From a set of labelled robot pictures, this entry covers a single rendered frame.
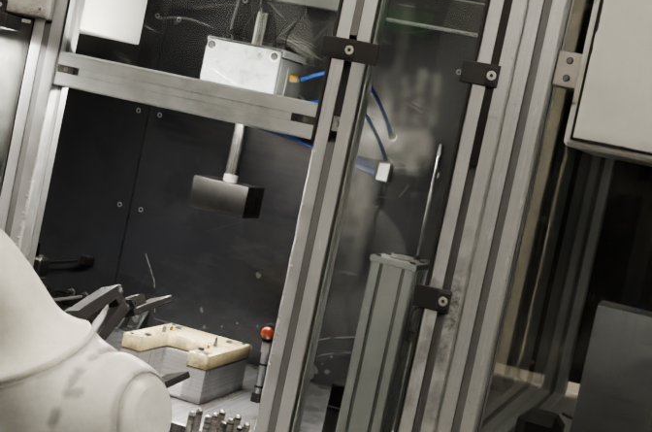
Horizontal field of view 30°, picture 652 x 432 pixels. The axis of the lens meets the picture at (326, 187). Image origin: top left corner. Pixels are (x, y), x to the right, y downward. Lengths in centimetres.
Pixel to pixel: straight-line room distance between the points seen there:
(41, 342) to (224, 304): 103
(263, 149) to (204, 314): 29
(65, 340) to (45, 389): 4
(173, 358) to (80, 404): 81
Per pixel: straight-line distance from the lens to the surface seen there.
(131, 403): 95
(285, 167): 194
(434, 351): 144
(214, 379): 169
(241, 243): 197
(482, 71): 142
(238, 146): 172
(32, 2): 165
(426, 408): 145
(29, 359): 97
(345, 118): 146
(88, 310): 127
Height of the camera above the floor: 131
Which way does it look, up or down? 3 degrees down
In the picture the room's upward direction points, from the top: 12 degrees clockwise
